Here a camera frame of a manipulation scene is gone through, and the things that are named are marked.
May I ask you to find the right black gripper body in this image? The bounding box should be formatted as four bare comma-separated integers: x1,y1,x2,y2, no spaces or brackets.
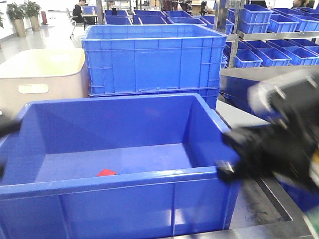
216,124,319,192

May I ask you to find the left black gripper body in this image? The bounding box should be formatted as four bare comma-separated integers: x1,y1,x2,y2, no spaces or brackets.
0,119,22,179

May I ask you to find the red cube block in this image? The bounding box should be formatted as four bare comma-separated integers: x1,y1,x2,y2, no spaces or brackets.
97,169,117,177

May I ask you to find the blue target bin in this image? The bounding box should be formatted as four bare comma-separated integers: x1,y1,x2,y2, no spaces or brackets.
0,94,239,239

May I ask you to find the beige plastic tub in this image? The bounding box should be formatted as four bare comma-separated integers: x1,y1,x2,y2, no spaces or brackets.
0,48,88,118

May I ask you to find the potted plant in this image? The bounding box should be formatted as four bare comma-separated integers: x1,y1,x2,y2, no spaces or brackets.
6,2,26,37
24,0,41,32

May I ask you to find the grey storage rack with bins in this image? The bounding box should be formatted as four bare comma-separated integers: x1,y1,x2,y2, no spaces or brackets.
234,0,319,41

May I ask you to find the seated person in black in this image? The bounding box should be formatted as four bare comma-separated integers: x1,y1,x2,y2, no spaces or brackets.
72,0,87,23

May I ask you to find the large blue crate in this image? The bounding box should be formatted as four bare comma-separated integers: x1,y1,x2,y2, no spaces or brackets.
81,24,227,108

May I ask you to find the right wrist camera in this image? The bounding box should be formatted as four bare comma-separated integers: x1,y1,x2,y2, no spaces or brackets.
247,69,319,129

